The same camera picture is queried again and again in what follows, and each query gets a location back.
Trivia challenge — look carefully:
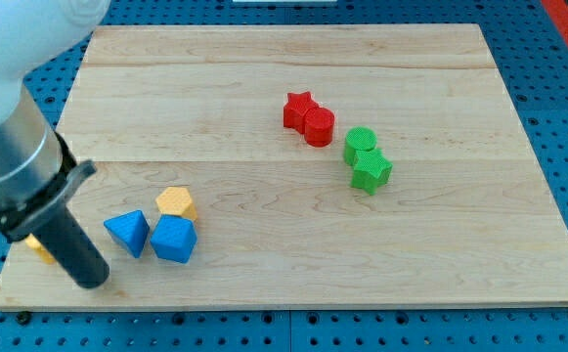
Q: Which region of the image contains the black flange mount plate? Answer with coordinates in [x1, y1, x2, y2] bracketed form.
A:
[0, 132, 97, 242]

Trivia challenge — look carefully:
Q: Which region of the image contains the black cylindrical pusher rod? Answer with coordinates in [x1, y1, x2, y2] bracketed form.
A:
[31, 206, 109, 288]

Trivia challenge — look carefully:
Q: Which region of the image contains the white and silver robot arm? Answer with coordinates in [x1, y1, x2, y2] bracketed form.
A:
[0, 0, 109, 288]

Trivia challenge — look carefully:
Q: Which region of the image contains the yellow hexagon block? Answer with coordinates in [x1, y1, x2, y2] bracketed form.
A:
[155, 187, 197, 221]

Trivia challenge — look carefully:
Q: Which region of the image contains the yellow block behind rod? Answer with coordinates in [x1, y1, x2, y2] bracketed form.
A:
[24, 234, 57, 265]

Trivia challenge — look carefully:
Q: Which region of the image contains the blue triangle block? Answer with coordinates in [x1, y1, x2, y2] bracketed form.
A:
[104, 210, 150, 258]

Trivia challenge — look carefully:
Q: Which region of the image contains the blue cube block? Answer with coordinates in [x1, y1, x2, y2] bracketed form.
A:
[150, 215, 197, 264]

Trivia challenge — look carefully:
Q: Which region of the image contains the light wooden board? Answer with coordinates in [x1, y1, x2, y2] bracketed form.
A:
[0, 23, 568, 312]

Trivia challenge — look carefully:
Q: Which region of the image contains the red star block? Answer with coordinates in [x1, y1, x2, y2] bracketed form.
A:
[283, 91, 319, 134]

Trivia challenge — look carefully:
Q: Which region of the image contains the red cylinder block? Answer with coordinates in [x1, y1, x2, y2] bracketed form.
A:
[304, 108, 335, 148]

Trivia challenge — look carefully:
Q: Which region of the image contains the green cylinder block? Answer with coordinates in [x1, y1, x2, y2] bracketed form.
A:
[343, 126, 376, 166]

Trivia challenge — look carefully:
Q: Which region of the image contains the green star block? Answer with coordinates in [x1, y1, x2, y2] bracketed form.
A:
[350, 149, 393, 196]

